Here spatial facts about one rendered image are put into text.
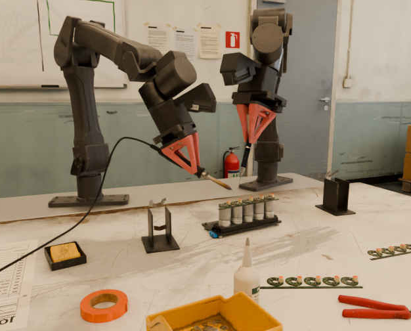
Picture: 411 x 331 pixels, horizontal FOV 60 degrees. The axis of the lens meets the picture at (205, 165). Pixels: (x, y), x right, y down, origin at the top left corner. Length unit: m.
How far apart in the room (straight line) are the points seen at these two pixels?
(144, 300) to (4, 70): 2.84
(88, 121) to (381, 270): 0.71
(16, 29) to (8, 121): 0.70
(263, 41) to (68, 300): 0.53
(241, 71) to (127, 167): 2.69
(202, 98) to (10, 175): 2.72
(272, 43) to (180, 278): 0.44
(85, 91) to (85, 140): 0.12
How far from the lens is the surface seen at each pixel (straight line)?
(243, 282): 0.46
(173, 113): 0.71
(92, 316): 0.49
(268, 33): 0.70
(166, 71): 0.70
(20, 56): 3.23
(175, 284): 0.56
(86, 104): 0.94
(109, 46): 0.84
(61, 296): 0.57
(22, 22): 3.26
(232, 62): 0.70
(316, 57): 4.07
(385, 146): 4.90
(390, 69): 4.86
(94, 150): 0.93
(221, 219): 0.72
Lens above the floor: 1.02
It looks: 10 degrees down
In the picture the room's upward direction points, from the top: straight up
